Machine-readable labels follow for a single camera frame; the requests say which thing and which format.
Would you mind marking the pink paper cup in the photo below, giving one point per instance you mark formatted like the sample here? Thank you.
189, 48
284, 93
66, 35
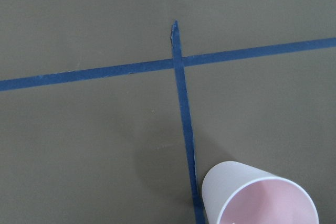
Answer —
233, 192

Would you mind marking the brown paper table cover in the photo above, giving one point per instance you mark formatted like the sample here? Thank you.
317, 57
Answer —
111, 150

